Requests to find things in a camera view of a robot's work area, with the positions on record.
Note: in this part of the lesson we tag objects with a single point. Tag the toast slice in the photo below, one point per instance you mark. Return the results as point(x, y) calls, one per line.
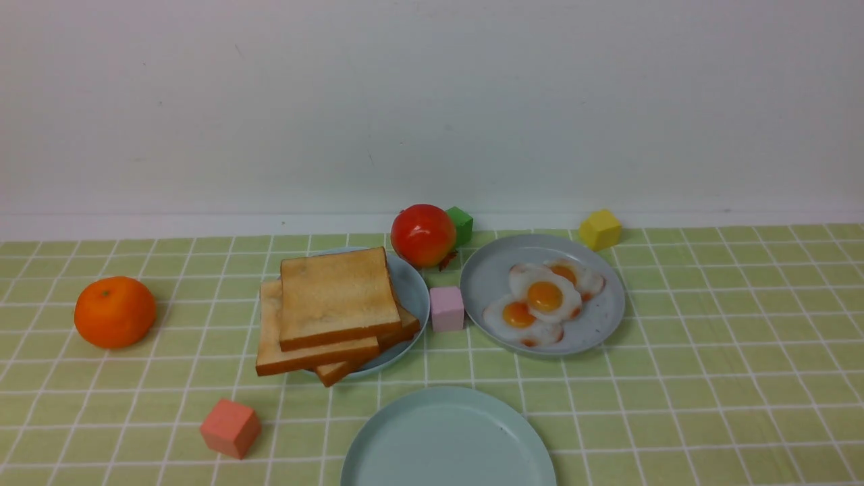
point(330, 374)
point(336, 297)
point(271, 360)
point(409, 327)

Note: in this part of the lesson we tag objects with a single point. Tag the fried egg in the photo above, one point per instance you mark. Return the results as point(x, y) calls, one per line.
point(510, 319)
point(548, 296)
point(586, 281)

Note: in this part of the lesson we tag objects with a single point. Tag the red tomato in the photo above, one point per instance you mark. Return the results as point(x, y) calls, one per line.
point(424, 236)

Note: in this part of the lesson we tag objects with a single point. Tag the green cube block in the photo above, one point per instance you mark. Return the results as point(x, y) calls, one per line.
point(463, 222)

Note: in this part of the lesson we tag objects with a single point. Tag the blue plate with toast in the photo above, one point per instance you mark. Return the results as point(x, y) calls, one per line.
point(413, 294)

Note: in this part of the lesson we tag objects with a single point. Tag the grey plate with eggs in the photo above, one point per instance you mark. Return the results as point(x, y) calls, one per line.
point(485, 279)

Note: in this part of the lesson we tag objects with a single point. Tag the pink cube block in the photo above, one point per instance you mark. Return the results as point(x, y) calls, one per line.
point(447, 309)

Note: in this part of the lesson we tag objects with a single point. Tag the yellow cube block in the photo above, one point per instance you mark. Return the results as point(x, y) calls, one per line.
point(602, 229)

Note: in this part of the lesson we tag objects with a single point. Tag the light green front plate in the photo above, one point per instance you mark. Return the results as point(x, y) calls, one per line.
point(447, 436)

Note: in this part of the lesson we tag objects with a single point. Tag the salmon red cube block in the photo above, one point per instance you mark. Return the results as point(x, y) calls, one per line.
point(231, 429)

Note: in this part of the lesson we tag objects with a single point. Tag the orange tangerine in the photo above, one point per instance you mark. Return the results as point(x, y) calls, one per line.
point(115, 313)

